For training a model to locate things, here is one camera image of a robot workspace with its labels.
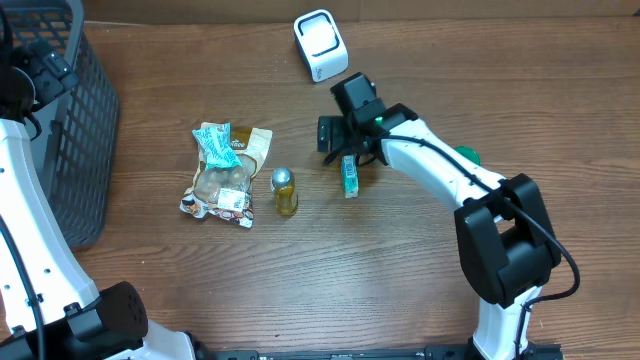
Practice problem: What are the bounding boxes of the teal tissue pack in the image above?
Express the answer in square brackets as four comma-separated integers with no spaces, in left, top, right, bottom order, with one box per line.
[341,155,359,198]

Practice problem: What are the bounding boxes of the yellow liquid bottle silver cap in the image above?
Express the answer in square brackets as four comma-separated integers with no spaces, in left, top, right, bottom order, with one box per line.
[271,167,298,216]

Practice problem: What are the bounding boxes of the teal snack packet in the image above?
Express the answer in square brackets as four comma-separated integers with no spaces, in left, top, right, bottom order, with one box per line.
[192,123,242,170]

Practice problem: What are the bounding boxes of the brown snack bag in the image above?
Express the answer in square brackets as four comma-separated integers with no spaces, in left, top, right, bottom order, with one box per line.
[179,122,273,228]

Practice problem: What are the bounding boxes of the green lid white jar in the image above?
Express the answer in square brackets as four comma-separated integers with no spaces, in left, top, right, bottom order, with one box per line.
[454,146,481,165]

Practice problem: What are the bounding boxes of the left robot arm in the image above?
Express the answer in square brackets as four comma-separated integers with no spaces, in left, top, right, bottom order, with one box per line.
[1,17,210,360]

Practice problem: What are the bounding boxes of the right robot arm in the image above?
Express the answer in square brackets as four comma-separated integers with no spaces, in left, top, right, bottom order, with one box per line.
[317,73,562,359]

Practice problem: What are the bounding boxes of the white barcode scanner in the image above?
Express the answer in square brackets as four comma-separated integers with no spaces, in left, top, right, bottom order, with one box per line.
[293,9,349,83]

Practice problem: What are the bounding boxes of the grey plastic mesh basket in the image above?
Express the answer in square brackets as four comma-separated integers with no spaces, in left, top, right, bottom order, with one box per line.
[1,0,120,248]

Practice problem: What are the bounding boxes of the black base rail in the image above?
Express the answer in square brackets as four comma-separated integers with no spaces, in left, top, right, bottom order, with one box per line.
[199,343,566,360]

